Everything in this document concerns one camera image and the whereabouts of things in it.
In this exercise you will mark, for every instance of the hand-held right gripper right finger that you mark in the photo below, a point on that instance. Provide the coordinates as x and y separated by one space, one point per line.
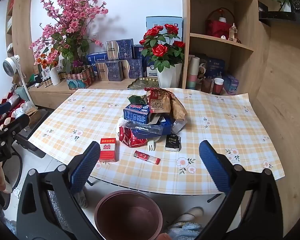
215 167

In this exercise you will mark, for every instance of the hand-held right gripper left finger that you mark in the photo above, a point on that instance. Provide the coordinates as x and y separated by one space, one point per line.
86 165

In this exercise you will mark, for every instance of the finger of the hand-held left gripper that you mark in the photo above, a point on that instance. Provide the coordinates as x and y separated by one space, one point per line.
17 122
1 108

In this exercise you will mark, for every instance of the red cigarette box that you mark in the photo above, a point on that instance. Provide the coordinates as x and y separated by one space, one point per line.
107 150

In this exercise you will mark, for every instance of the black tissue packet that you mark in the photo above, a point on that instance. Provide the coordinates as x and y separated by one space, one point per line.
172 142

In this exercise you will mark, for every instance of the crushed red can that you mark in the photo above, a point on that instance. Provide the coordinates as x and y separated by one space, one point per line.
131 138

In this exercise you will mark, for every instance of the red lighter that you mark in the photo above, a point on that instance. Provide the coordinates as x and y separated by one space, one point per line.
146 157

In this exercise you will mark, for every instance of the white plastic fork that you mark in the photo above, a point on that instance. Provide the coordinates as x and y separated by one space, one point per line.
151 145

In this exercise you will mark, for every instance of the brown plastic bin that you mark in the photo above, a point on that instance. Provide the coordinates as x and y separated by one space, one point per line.
130 217

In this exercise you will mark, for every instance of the long dark blue carton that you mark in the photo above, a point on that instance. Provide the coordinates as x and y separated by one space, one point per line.
145 130

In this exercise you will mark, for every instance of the blue box red label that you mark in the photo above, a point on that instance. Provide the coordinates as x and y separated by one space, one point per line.
136 113

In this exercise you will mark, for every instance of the brown paper bag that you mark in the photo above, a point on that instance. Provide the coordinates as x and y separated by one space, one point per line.
170 102

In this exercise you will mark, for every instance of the green wrapper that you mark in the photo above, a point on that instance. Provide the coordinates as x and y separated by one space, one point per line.
135 98

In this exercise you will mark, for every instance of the red cloth pile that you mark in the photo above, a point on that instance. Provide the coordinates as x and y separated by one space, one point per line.
7 105

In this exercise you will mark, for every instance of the grey fuzzy slipper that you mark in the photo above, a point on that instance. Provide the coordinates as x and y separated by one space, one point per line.
81 200

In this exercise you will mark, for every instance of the white desk fan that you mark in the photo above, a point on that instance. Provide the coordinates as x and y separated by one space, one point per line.
11 65

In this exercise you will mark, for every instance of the low wooden sideboard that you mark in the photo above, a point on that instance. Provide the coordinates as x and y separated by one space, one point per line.
52 93

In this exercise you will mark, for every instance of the row of small brown bottles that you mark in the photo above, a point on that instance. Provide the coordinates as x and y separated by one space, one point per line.
43 81

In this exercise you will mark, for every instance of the grey speckled mat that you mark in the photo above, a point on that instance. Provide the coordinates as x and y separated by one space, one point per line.
56 205

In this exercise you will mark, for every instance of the white fuzzy slipper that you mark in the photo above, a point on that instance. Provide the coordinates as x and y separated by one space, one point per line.
190 215

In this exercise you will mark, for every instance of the orange flowers white ribbed vase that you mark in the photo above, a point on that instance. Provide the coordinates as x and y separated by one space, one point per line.
55 76

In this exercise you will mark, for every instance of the fluffy fleece clothing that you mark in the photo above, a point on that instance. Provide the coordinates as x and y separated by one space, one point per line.
185 231

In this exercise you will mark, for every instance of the copper corrugated planter box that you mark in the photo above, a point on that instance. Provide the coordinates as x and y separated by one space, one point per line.
80 80

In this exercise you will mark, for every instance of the red paper cup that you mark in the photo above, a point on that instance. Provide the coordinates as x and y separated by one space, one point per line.
218 86

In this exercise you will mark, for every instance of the tall wooden bookcase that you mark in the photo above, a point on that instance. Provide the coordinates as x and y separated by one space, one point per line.
22 30

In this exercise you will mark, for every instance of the brown cup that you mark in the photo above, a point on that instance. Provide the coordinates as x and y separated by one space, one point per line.
206 85

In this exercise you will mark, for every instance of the purple box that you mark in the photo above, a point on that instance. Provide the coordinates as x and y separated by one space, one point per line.
231 85

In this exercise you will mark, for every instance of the blue gold gift box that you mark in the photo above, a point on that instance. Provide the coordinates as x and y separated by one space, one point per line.
120 49
132 68
108 71

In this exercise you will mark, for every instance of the stack of pastel cups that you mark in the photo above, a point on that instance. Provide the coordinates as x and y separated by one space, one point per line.
192 72

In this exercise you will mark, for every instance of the green gold leaf tray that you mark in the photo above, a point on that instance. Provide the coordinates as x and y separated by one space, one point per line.
142 83

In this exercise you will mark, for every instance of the dark blue illustrated box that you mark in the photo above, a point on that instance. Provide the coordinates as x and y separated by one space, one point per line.
215 67

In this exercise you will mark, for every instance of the blue white flat box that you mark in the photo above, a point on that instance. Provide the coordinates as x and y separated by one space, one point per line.
96 57

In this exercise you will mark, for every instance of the wooden shelf unit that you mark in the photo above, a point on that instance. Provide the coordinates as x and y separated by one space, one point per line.
242 62

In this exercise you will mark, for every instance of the dark blue box white emblem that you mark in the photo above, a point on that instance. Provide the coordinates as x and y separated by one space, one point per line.
151 68

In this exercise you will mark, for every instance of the pink blossom artificial plant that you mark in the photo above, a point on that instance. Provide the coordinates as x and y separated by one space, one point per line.
70 7

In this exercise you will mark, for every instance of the dark blue box red logo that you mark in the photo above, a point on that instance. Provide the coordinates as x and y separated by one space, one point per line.
138 51

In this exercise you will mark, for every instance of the red rose plant white pot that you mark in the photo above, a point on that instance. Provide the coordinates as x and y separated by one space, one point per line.
162 50

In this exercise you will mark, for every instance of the clear glass bottle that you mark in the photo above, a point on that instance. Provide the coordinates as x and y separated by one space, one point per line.
233 33

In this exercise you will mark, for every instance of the pale blue white carton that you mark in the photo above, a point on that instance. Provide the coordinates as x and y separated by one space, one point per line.
162 21

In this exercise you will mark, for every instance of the dark speckled counter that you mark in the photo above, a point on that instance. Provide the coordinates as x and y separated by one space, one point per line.
285 17

